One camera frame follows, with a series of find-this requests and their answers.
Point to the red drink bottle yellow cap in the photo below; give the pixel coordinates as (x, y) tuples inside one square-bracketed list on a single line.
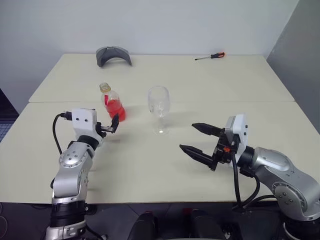
[(115, 107)]

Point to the clear wine glass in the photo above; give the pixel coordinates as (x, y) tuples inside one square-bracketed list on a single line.
[(158, 105)]

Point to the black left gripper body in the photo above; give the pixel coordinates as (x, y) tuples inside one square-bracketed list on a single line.
[(106, 129)]

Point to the dark rounded shape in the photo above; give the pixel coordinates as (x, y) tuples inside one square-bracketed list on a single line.
[(205, 225), (146, 227)]

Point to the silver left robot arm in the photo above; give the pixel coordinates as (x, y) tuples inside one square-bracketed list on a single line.
[(72, 160)]

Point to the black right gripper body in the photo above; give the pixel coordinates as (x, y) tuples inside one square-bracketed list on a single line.
[(223, 150)]

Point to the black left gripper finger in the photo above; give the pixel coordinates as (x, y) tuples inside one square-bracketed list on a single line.
[(116, 122)]

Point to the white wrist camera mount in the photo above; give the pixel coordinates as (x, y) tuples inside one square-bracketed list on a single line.
[(241, 130), (83, 120)]

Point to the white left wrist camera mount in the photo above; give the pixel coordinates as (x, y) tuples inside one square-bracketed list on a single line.
[(83, 120)]

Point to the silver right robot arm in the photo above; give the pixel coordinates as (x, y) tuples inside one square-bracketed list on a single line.
[(275, 162)]

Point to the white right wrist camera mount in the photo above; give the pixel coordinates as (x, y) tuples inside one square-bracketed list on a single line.
[(241, 130)]

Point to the grey curved visor-shaped part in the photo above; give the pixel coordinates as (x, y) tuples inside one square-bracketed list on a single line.
[(102, 56)]

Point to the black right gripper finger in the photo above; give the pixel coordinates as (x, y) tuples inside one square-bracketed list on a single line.
[(200, 155), (210, 130)]

